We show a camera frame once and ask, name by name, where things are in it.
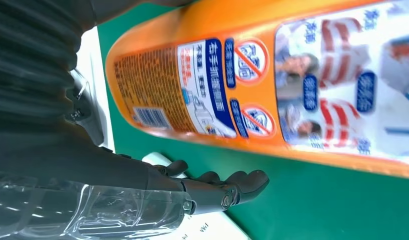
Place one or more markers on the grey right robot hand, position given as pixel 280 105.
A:
pixel 92 185

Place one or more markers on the white shampoo bottle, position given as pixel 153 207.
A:
pixel 154 158
pixel 211 230

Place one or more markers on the green table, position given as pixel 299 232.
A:
pixel 323 205

